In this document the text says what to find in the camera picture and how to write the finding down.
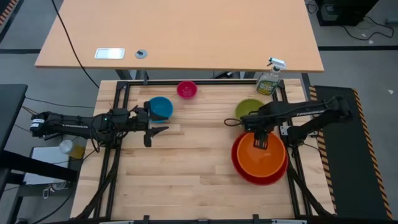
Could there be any white board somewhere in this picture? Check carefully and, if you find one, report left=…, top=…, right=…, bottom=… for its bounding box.
left=23, top=146, right=78, bottom=186

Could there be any blue bowl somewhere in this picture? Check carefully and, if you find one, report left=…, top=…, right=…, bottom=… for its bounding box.
left=147, top=96, right=174, bottom=124

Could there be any large red bowl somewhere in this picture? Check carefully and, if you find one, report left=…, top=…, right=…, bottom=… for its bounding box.
left=231, top=132, right=289, bottom=187

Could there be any light wood desk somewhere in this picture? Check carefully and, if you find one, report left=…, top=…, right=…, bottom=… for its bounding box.
left=34, top=0, right=325, bottom=74

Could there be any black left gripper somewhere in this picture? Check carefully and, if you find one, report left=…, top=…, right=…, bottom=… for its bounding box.
left=133, top=102, right=170, bottom=148

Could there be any black cable loop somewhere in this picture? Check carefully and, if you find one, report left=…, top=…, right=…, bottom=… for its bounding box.
left=223, top=118, right=244, bottom=128

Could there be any large orange bowl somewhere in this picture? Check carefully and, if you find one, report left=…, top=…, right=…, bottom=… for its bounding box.
left=236, top=131, right=287, bottom=179

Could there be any black floor cable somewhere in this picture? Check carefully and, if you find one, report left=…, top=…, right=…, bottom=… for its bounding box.
left=340, top=15, right=396, bottom=42

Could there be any black side table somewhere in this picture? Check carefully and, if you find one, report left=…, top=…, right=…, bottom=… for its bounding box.
left=0, top=83, right=78, bottom=187

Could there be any clear spray bottle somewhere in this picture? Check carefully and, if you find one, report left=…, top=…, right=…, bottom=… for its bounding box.
left=256, top=57, right=287, bottom=96

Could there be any black computer case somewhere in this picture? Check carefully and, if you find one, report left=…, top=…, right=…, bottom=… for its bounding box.
left=315, top=0, right=381, bottom=27

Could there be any hazard-striped floor tape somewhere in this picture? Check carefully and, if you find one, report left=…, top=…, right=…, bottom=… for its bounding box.
left=0, top=0, right=20, bottom=26

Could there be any clear plastic bottle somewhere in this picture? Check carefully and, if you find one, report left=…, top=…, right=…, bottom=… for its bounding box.
left=58, top=139, right=86, bottom=160

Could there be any long black cable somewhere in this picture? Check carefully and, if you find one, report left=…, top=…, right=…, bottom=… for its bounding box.
left=50, top=0, right=100, bottom=90

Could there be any green bowl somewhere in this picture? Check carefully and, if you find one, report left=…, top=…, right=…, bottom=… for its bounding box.
left=234, top=98, right=266, bottom=120

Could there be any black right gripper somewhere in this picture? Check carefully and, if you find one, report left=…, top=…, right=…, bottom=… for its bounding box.
left=241, top=112, right=275, bottom=151

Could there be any small magenta bowl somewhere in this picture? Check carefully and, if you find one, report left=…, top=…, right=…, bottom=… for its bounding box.
left=176, top=80, right=198, bottom=100

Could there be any black hazard-striped floor mat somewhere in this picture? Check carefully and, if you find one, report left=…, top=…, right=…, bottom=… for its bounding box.
left=308, top=85, right=394, bottom=220

